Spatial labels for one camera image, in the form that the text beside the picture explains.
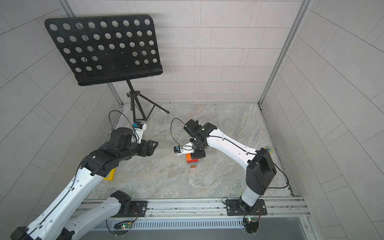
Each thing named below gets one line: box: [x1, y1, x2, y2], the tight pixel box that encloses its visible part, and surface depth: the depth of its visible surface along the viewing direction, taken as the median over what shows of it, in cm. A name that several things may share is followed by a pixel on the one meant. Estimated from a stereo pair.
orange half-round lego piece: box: [186, 153, 193, 161], surface depth 77 cm
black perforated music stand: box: [45, 14, 170, 122], surface depth 63 cm
